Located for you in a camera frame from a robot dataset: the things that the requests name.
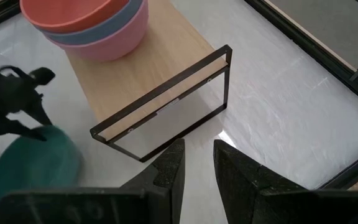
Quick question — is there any black table frame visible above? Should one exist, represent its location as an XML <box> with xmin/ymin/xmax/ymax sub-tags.
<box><xmin>0</xmin><ymin>0</ymin><xmax>358</xmax><ymax>190</ymax></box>

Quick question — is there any blue-grey matte bowl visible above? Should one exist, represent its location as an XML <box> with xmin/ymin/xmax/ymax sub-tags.
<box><xmin>39</xmin><ymin>0</ymin><xmax>144</xmax><ymax>46</ymax></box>

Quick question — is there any wooden shelf with black frame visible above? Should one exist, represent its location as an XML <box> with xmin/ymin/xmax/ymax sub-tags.
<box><xmin>65</xmin><ymin>0</ymin><xmax>233</xmax><ymax>163</ymax></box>

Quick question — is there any teal matte bowl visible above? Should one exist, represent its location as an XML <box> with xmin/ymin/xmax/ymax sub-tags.
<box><xmin>0</xmin><ymin>124</ymin><xmax>83</xmax><ymax>205</ymax></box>

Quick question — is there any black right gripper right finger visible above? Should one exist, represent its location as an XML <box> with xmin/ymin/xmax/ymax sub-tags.
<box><xmin>213</xmin><ymin>139</ymin><xmax>307</xmax><ymax>224</ymax></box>

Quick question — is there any coral red matte bowl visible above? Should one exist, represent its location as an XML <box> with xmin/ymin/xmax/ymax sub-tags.
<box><xmin>19</xmin><ymin>0</ymin><xmax>130</xmax><ymax>34</ymax></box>

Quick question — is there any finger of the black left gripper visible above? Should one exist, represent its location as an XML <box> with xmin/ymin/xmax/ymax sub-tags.
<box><xmin>0</xmin><ymin>121</ymin><xmax>48</xmax><ymax>142</ymax></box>
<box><xmin>29</xmin><ymin>99</ymin><xmax>54</xmax><ymax>126</ymax></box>

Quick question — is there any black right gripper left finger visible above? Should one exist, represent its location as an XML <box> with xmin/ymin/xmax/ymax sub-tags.
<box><xmin>119</xmin><ymin>138</ymin><xmax>186</xmax><ymax>224</ymax></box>

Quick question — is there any pink matte bowl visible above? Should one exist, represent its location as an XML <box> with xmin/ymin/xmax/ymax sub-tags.
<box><xmin>54</xmin><ymin>0</ymin><xmax>150</xmax><ymax>62</ymax></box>

